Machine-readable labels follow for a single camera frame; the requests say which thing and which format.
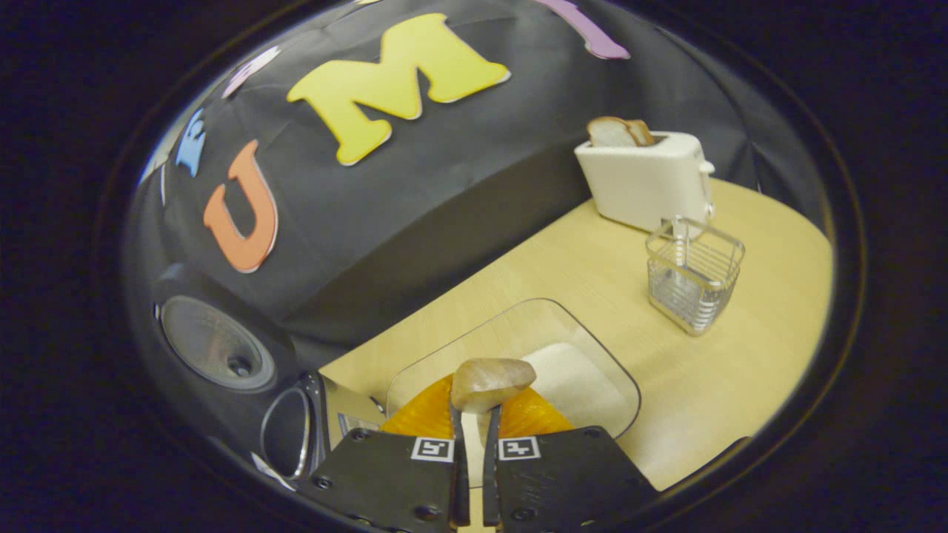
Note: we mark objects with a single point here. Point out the clear plastic container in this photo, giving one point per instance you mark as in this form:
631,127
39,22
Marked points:
474,333

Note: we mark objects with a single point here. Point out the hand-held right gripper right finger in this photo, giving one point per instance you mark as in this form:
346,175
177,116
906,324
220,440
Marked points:
492,481

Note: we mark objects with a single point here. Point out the white toaster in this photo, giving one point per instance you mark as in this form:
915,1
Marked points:
644,185

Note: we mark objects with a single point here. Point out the black backdrop cloth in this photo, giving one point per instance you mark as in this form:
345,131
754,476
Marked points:
444,185

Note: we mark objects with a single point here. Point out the brown bread slice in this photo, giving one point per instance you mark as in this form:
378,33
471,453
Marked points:
643,133

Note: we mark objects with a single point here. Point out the wooden spoon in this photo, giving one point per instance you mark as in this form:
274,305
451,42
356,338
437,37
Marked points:
489,381

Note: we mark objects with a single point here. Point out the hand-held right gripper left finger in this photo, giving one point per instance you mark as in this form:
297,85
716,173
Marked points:
459,481

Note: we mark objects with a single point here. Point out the pale bread slice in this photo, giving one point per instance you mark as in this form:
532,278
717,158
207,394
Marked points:
609,133

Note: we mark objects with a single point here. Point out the grey black rice cooker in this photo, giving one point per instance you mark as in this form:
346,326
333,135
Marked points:
215,340

